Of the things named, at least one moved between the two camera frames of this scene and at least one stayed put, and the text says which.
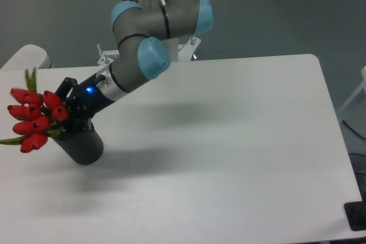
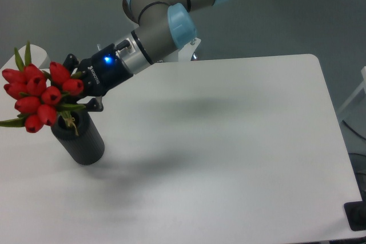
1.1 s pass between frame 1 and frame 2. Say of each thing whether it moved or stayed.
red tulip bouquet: moved
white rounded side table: stayed
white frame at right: stayed
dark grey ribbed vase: stayed
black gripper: moved
